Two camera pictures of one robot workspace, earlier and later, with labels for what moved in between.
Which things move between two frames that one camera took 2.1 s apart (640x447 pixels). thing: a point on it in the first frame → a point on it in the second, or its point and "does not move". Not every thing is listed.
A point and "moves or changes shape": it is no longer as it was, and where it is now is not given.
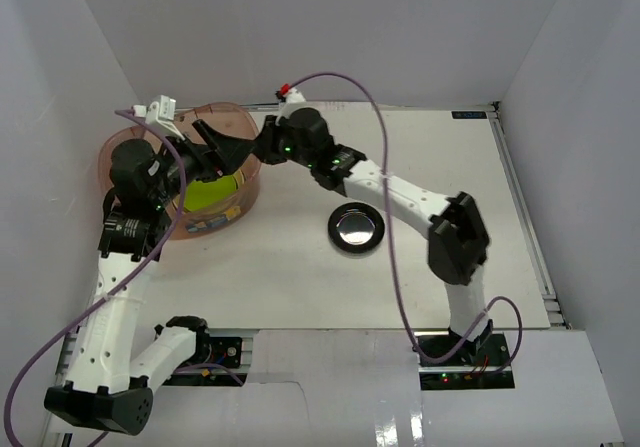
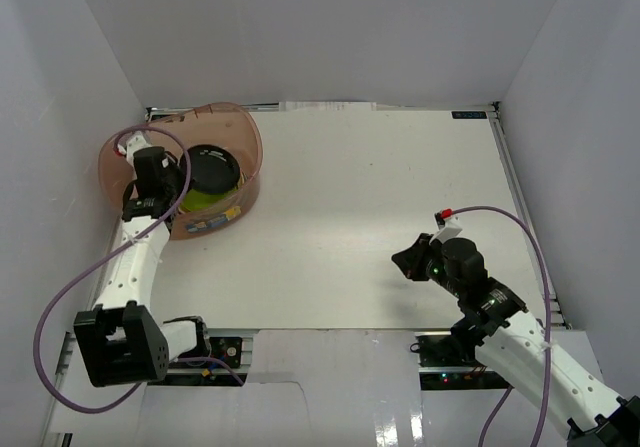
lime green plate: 199,193 does not move
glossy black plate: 356,227 moves or changes shape
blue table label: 468,114 does not move
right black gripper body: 281,146 → 435,270
